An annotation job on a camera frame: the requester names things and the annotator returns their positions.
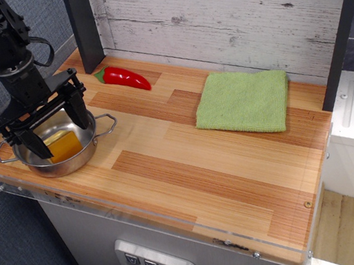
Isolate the dark grey post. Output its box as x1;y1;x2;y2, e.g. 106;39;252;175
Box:
63;0;105;74
322;0;354;111

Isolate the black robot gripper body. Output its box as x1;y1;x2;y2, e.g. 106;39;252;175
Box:
0;58;85;145

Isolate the silver cabinet with dispenser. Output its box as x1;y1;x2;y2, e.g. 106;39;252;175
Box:
38;170;288;265

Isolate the stainless steel pot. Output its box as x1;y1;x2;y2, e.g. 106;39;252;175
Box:
0;109;118;178

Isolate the clear acrylic table guard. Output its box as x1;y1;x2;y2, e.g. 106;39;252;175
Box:
0;120;351;265

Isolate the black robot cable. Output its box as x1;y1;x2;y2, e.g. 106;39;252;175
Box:
27;33;57;69

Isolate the red toy chili pepper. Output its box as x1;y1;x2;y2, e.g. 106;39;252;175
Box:
94;66;151;91

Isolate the dark grey left post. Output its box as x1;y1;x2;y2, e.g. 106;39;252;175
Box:
63;0;105;74

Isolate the yellow cube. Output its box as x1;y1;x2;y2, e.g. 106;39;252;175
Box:
44;130;83;164

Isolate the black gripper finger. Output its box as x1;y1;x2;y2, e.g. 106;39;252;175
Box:
19;129;52;159
64;91;89;129

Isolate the green towel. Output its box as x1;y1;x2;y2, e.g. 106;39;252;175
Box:
196;70;289;133

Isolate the dark grey right post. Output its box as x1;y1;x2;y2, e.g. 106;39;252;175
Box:
322;0;354;111

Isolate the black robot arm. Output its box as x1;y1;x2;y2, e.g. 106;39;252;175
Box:
0;0;89;159

